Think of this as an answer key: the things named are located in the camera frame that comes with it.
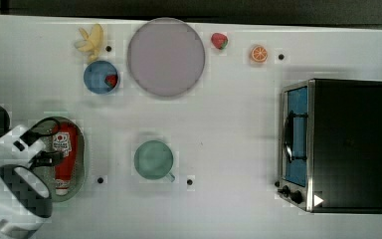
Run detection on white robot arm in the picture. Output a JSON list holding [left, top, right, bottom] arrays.
[[0, 125, 64, 239]]

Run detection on loose toy strawberry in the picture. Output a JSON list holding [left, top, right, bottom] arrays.
[[211, 33, 229, 50]]

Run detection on large lilac plate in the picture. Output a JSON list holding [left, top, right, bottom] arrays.
[[127, 18, 205, 98]]

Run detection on strawberry in blue bowl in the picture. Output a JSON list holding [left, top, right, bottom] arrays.
[[104, 75, 118, 88]]

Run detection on toy orange half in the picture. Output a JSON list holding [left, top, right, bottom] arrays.
[[250, 45, 268, 63]]

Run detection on peeled toy banana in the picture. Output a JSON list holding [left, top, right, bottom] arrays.
[[75, 24, 103, 63]]

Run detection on red ketchup bottle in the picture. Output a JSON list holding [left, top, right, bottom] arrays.
[[52, 122, 78, 196]]

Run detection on silver black toaster oven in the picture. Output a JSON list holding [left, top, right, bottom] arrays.
[[275, 79, 382, 214]]

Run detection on small blue bowl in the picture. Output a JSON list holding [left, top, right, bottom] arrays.
[[84, 61, 119, 95]]

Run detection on green mug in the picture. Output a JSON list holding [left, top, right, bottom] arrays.
[[134, 140, 176, 182]]

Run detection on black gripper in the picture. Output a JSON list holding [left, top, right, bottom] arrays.
[[13, 118, 64, 168]]

